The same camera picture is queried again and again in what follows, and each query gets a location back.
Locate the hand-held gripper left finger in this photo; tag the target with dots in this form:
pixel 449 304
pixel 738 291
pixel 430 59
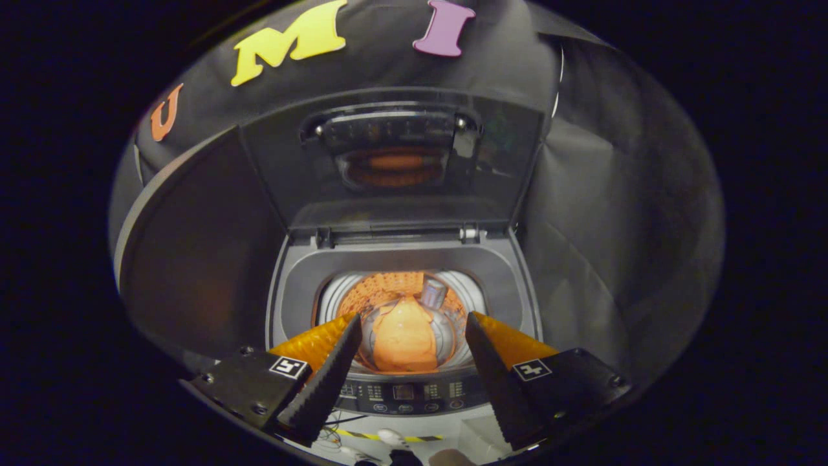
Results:
pixel 330 382

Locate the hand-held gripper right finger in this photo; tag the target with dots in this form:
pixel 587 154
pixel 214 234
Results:
pixel 498 382

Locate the orange polo shirt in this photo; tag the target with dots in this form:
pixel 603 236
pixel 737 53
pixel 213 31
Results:
pixel 404 336

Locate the grey washing machine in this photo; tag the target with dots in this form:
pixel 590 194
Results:
pixel 297 285

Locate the dark washing machine lid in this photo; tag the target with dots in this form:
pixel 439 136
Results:
pixel 284 175

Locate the yellow black floor tape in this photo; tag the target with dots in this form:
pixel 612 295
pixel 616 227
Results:
pixel 362 435

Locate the small grey cabinet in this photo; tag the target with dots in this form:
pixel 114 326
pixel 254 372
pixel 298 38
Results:
pixel 194 246

